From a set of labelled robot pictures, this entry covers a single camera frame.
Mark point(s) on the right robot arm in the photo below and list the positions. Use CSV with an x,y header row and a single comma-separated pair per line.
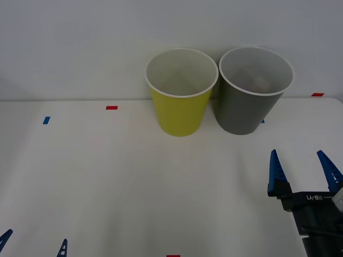
x,y
324,246

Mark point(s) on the grey plastic waste bin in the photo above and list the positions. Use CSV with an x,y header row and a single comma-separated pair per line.
x,y
241,112

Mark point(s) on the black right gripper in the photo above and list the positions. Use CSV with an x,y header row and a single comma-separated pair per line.
x,y
313,211

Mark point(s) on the red drink can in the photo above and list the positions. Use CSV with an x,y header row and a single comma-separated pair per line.
x,y
259,85

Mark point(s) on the yellow-green plastic waste bin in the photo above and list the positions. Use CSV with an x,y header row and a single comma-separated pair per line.
x,y
179,115

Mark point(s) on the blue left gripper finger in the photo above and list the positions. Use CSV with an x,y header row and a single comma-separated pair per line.
x,y
63,250
5,237

